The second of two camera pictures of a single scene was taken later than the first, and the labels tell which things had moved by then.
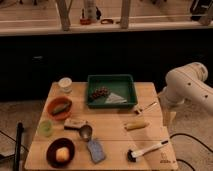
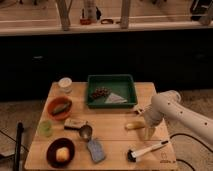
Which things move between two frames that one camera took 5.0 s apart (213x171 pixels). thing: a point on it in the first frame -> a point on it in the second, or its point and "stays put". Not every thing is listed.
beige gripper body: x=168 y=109 -> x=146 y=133
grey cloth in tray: x=115 y=99 stays put
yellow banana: x=135 y=125 stays put
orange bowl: x=59 y=107 stays put
